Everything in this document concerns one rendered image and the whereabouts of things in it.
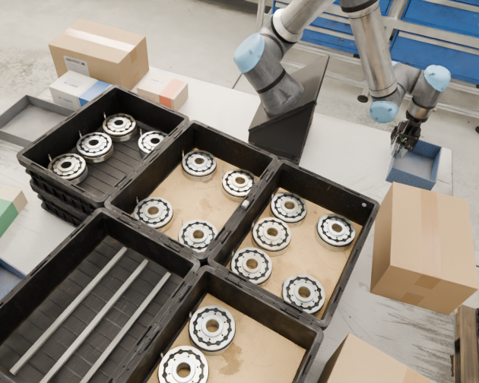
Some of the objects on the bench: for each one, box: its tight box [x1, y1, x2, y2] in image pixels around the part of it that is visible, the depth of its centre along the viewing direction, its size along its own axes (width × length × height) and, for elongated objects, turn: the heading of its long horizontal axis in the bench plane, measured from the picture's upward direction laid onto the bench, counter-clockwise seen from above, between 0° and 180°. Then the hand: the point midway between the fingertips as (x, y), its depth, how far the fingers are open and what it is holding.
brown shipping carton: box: [48, 19, 149, 90], centre depth 165 cm, size 30×22×16 cm
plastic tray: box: [0, 94, 77, 147], centre depth 145 cm, size 27×20×5 cm
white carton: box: [49, 70, 112, 110], centre depth 154 cm, size 20×12×9 cm, turn 63°
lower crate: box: [30, 184, 87, 228], centre depth 128 cm, size 40×30×12 cm
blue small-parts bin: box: [0, 252, 27, 315], centre depth 102 cm, size 20×15×7 cm
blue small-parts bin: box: [385, 139, 443, 191], centre depth 146 cm, size 20×15×7 cm
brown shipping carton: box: [370, 182, 479, 315], centre depth 117 cm, size 30×22×16 cm
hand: (395, 153), depth 146 cm, fingers closed
